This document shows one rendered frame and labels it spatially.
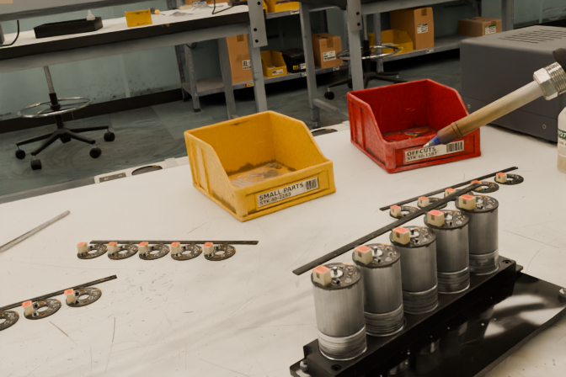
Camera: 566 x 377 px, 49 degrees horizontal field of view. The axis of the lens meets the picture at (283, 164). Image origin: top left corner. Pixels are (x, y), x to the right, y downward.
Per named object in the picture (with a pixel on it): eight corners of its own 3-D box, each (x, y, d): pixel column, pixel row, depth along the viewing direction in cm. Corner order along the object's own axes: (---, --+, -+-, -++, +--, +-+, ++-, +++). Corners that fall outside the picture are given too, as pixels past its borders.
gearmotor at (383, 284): (414, 335, 34) (409, 251, 32) (382, 356, 32) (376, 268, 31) (381, 318, 35) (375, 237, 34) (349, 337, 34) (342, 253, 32)
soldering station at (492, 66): (643, 125, 65) (649, 33, 62) (557, 150, 61) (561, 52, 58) (535, 101, 78) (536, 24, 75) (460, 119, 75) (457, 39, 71)
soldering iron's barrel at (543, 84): (448, 156, 31) (575, 92, 29) (433, 130, 30) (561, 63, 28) (445, 147, 32) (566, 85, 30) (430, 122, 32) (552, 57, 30)
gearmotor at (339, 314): (377, 358, 32) (371, 271, 30) (343, 381, 31) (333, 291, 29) (345, 339, 34) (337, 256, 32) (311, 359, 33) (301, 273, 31)
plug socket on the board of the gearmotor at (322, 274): (335, 280, 30) (334, 268, 30) (323, 287, 30) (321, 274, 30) (325, 274, 31) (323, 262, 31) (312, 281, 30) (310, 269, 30)
